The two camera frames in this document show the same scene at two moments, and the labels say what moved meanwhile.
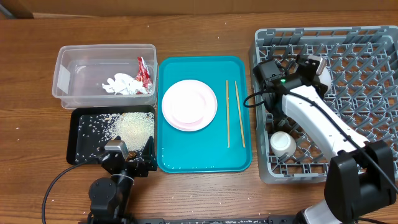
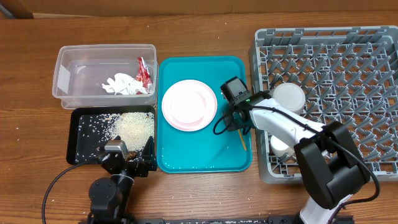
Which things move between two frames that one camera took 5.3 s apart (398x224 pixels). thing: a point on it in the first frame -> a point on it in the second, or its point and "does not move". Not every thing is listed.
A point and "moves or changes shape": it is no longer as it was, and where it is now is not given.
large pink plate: x=189 y=105 does not move
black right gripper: x=306 y=71 -> x=232 y=121
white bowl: x=325 y=78 moves or changes shape
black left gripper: x=149 y=161 does not move
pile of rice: x=135 y=129 does not move
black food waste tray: x=91 y=128 does not move
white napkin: x=124 y=84 does not move
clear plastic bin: x=80 y=71 does not move
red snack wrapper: x=135 y=88 -> x=143 y=75
